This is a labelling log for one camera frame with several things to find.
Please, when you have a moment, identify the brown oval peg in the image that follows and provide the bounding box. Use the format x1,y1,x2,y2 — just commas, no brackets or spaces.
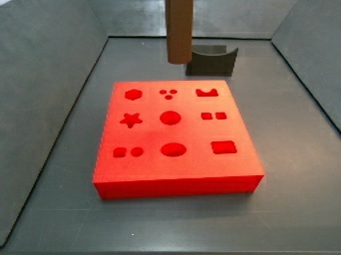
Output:
166,0,192,64

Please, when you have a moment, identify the red shape sorter block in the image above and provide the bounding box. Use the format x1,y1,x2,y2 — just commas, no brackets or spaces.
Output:
92,81,263,199

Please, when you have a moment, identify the black curved holder bracket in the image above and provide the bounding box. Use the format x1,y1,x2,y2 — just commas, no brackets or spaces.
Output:
184,45,238,77

